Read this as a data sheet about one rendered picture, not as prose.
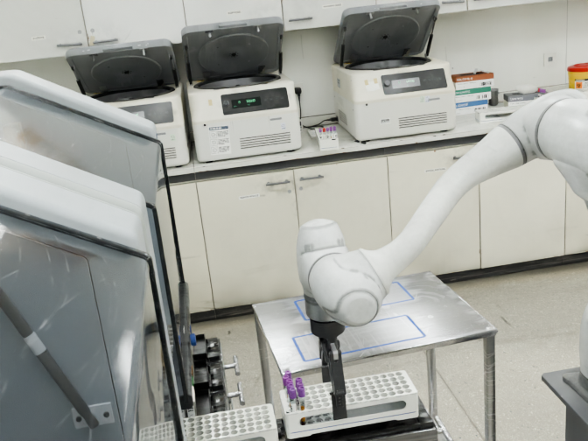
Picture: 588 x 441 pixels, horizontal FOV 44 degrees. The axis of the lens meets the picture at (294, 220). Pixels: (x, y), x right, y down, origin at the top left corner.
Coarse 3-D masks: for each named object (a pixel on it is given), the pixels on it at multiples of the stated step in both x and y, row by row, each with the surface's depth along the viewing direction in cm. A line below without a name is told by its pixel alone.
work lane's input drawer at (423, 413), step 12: (420, 408) 166; (276, 420) 167; (396, 420) 165; (408, 420) 165; (420, 420) 162; (432, 420) 163; (324, 432) 163; (336, 432) 163; (348, 432) 163; (360, 432) 162; (372, 432) 159; (384, 432) 160; (396, 432) 160; (408, 432) 160; (420, 432) 160; (432, 432) 161; (444, 432) 167
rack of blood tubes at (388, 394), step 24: (360, 384) 165; (384, 384) 164; (408, 384) 162; (288, 408) 158; (312, 408) 158; (360, 408) 165; (384, 408) 164; (408, 408) 160; (288, 432) 157; (312, 432) 158
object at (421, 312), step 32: (416, 288) 227; (448, 288) 225; (256, 320) 227; (288, 320) 214; (384, 320) 208; (416, 320) 206; (448, 320) 204; (480, 320) 203; (288, 352) 196; (352, 352) 193; (384, 352) 191
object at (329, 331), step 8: (312, 320) 154; (312, 328) 154; (320, 328) 152; (328, 328) 152; (336, 328) 153; (344, 328) 155; (320, 336) 153; (328, 336) 153; (336, 336) 153; (328, 344) 153; (336, 344) 153; (328, 352) 154
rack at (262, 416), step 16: (192, 416) 164; (208, 416) 164; (224, 416) 162; (240, 416) 163; (256, 416) 161; (272, 416) 160; (192, 432) 158; (208, 432) 159; (224, 432) 157; (240, 432) 157; (256, 432) 156; (272, 432) 156
